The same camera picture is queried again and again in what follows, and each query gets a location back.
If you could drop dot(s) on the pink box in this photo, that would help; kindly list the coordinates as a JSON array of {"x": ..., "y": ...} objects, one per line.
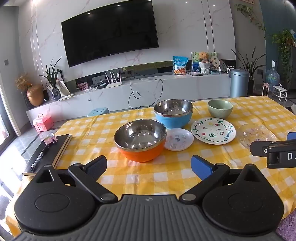
[{"x": 42, "y": 122}]

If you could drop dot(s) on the copper round vase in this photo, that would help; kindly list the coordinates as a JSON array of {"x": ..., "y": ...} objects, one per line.
[{"x": 35, "y": 96}]

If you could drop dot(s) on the pink binder clip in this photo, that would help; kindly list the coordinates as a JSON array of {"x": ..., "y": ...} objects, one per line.
[{"x": 50, "y": 139}]

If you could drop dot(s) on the hanging vine plant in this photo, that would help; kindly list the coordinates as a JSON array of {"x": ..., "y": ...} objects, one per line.
[{"x": 251, "y": 14}]

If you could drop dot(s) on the wall television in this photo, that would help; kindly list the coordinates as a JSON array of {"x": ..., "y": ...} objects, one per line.
[{"x": 108, "y": 32}]

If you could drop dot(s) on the pink small heater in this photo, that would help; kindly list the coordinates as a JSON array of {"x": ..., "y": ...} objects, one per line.
[{"x": 266, "y": 89}]

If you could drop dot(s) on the teddy bear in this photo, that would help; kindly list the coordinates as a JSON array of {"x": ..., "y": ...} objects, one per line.
[{"x": 204, "y": 56}]

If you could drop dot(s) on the green leafy plant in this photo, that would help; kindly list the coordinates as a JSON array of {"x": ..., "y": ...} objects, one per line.
[{"x": 52, "y": 75}]

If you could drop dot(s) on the green painting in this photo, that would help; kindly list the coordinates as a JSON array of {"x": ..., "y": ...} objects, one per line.
[{"x": 195, "y": 58}]

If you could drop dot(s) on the clear glass plate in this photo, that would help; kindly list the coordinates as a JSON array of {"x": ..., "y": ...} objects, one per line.
[{"x": 254, "y": 135}]

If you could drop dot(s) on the light blue stool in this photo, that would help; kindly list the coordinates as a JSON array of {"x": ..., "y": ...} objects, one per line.
[{"x": 98, "y": 112}]

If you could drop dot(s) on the blue steel bowl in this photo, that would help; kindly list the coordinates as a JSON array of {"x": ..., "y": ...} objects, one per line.
[{"x": 173, "y": 115}]

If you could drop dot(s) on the orange steel bowl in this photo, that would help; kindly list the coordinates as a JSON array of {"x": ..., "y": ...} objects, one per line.
[{"x": 138, "y": 141}]

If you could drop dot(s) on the green ceramic bowl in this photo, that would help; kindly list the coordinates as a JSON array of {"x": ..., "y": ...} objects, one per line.
[{"x": 219, "y": 110}]

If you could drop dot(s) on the black pen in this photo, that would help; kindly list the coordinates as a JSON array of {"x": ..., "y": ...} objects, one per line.
[{"x": 39, "y": 158}]

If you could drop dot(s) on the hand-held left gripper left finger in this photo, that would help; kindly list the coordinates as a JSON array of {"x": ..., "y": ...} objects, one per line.
[{"x": 97, "y": 165}]

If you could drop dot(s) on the white round stool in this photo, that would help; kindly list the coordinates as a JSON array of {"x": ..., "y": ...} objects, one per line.
[{"x": 279, "y": 89}]

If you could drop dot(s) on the bushy green vine plant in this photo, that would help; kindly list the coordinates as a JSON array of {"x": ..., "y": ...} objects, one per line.
[{"x": 284, "y": 46}]

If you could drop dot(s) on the dried flower bunch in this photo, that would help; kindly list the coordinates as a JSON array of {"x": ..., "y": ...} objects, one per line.
[{"x": 22, "y": 82}]

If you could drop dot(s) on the grey trash can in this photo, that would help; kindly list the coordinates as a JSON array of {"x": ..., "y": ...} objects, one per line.
[{"x": 239, "y": 83}]

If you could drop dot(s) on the black notebook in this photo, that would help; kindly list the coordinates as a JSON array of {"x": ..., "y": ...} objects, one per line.
[{"x": 55, "y": 148}]

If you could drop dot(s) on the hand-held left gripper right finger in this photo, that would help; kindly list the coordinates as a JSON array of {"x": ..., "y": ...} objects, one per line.
[{"x": 201, "y": 165}]

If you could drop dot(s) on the white marble television cabinet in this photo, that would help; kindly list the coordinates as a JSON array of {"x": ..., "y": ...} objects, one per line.
[{"x": 143, "y": 92}]

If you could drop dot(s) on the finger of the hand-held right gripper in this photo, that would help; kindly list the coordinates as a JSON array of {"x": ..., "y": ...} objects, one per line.
[
  {"x": 259, "y": 148},
  {"x": 291, "y": 136}
]

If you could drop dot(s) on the blue snack bag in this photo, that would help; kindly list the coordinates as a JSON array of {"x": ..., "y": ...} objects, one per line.
[{"x": 180, "y": 66}]

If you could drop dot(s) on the large white painted plate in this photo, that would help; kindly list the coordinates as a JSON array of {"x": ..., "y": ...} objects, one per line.
[{"x": 212, "y": 131}]

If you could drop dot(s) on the small white printed plate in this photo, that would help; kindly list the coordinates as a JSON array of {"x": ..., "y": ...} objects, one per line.
[{"x": 179, "y": 140}]

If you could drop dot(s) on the potted long-leaf plant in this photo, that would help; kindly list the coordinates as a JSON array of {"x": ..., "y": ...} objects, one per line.
[{"x": 248, "y": 67}]

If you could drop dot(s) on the yellow checked tablecloth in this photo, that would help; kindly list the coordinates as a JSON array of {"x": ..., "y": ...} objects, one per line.
[{"x": 161, "y": 171}]

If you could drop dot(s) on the blue water bottle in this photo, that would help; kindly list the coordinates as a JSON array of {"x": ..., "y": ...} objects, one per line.
[{"x": 272, "y": 77}]

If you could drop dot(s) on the round paper fan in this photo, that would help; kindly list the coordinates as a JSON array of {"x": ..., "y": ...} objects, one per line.
[{"x": 214, "y": 59}]

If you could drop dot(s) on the white router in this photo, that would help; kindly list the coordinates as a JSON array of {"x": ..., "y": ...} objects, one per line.
[{"x": 113, "y": 83}]

